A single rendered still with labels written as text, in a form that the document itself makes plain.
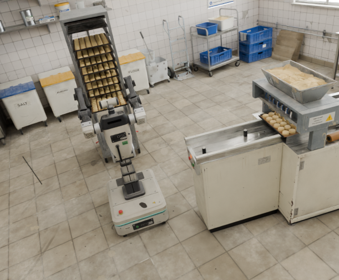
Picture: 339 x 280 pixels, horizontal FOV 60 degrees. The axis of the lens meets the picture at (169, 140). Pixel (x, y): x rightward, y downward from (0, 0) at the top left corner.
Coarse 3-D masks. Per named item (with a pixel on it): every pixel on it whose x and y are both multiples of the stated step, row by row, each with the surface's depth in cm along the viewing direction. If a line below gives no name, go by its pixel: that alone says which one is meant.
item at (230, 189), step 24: (192, 144) 249; (216, 144) 243; (192, 168) 266; (216, 168) 230; (240, 168) 236; (264, 168) 243; (216, 192) 243; (240, 192) 250; (264, 192) 257; (216, 216) 258; (240, 216) 266; (264, 216) 279
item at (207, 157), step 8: (272, 136) 231; (280, 136) 231; (240, 144) 228; (248, 144) 227; (256, 144) 229; (264, 144) 231; (216, 152) 224; (224, 152) 225; (232, 152) 227; (240, 152) 229; (200, 160) 224; (208, 160) 225
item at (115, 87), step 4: (116, 84) 358; (100, 88) 354; (104, 88) 353; (108, 88) 350; (112, 88) 349; (116, 88) 347; (120, 88) 350; (88, 92) 355; (92, 92) 347; (96, 92) 345; (100, 92) 343; (104, 92) 347; (108, 92) 344; (92, 96) 340
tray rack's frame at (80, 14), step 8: (88, 8) 336; (96, 8) 326; (104, 8) 316; (64, 16) 310; (72, 16) 301; (80, 16) 293; (88, 16) 294; (96, 16) 297; (88, 32) 360; (104, 160) 387
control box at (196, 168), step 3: (189, 147) 246; (189, 150) 243; (192, 150) 242; (189, 153) 244; (192, 153) 238; (189, 156) 246; (192, 156) 236; (192, 159) 239; (195, 159) 231; (192, 162) 242; (195, 162) 229; (192, 165) 244; (195, 165) 231; (198, 165) 231; (195, 168) 235; (198, 168) 232; (195, 171) 238; (198, 171) 234; (198, 174) 235
